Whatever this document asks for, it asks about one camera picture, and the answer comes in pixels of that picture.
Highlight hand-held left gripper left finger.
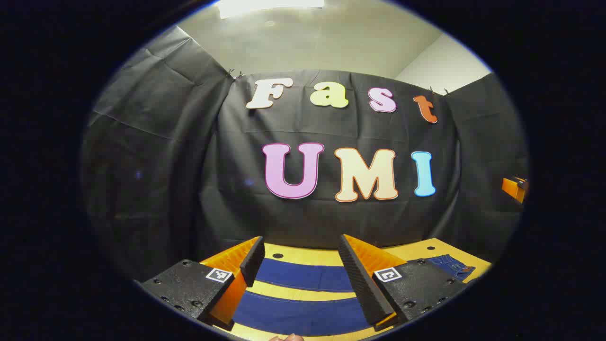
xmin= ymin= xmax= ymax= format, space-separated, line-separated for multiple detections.
xmin=141 ymin=236 xmax=266 ymax=331

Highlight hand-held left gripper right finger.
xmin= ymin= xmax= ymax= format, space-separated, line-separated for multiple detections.
xmin=337 ymin=234 xmax=469 ymax=332

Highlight blue denim jeans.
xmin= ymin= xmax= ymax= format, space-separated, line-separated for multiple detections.
xmin=232 ymin=254 xmax=475 ymax=337

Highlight black backdrop cloth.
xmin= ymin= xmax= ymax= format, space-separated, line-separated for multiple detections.
xmin=81 ymin=26 xmax=528 ymax=280

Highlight ceiling light panel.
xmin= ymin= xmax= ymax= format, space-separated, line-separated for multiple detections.
xmin=219 ymin=0 xmax=326 ymax=19

